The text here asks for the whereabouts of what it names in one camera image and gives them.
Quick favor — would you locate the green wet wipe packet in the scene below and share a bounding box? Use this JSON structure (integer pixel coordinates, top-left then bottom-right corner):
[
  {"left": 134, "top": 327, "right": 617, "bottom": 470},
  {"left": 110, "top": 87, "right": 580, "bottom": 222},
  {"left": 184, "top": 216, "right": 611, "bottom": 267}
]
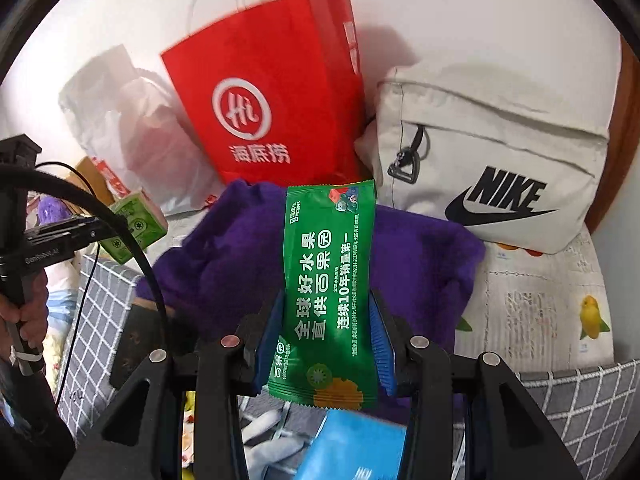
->
[{"left": 268, "top": 181, "right": 378, "bottom": 411}]

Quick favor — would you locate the white glove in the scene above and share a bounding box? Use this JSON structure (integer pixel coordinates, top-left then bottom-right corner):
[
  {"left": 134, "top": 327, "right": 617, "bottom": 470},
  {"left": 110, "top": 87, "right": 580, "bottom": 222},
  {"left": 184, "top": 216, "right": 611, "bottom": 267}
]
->
[{"left": 241, "top": 410, "right": 304, "bottom": 480}]

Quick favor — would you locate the blue tissue pack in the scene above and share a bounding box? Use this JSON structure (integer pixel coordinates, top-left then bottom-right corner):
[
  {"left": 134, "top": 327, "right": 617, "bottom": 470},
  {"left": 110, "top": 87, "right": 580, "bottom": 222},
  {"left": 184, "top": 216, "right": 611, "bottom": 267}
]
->
[{"left": 295, "top": 410, "right": 406, "bottom": 480}]

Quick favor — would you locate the green tissue pocket pack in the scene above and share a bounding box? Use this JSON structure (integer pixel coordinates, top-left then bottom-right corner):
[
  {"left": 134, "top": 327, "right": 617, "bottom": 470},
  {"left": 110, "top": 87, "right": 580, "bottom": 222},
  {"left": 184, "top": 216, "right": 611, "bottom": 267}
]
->
[{"left": 100, "top": 190, "right": 168, "bottom": 264}]

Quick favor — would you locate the person left hand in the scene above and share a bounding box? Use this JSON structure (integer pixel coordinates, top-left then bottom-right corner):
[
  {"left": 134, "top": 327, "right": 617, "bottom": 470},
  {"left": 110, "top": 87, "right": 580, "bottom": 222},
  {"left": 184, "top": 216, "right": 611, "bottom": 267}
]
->
[{"left": 0, "top": 271, "right": 49, "bottom": 362}]

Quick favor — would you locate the colourful bedding pile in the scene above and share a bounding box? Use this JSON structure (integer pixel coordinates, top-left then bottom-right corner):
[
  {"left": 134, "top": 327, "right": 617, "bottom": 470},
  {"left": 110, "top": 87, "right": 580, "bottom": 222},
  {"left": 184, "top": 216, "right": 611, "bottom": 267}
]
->
[{"left": 24, "top": 194, "right": 87, "bottom": 361}]

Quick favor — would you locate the purple knitted cloth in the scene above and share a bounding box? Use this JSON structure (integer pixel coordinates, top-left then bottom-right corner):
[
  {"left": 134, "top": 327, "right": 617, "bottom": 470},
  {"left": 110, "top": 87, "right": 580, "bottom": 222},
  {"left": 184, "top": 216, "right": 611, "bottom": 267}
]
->
[{"left": 134, "top": 179, "right": 487, "bottom": 426}]

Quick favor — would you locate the dark green tea tin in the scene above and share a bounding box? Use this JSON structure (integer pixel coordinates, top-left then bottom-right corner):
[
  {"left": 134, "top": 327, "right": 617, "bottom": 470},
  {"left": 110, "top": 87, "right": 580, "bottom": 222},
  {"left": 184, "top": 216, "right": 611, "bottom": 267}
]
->
[{"left": 110, "top": 301, "right": 167, "bottom": 390}]

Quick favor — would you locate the white Miniso plastic bag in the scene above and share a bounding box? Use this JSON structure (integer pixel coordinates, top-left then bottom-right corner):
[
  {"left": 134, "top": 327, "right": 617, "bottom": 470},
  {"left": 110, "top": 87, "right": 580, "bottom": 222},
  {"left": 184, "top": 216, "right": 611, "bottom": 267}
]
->
[{"left": 58, "top": 44, "right": 224, "bottom": 216}]

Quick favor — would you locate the beige Nike pouch bag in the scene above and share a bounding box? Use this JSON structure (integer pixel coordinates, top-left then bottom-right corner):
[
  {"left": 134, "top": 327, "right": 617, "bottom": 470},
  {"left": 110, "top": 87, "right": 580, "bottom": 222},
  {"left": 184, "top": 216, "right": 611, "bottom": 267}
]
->
[{"left": 355, "top": 52, "right": 610, "bottom": 254}]

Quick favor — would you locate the red Haidilao paper bag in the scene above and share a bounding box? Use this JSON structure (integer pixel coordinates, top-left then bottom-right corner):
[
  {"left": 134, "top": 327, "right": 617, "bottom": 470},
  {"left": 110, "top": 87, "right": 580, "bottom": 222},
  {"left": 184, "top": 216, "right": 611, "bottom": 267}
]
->
[{"left": 160, "top": 0, "right": 367, "bottom": 186}]

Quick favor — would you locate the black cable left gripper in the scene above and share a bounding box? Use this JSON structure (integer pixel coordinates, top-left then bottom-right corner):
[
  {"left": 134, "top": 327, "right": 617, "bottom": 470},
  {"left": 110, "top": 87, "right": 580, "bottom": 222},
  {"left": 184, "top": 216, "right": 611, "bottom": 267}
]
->
[{"left": 0, "top": 160, "right": 174, "bottom": 346}]

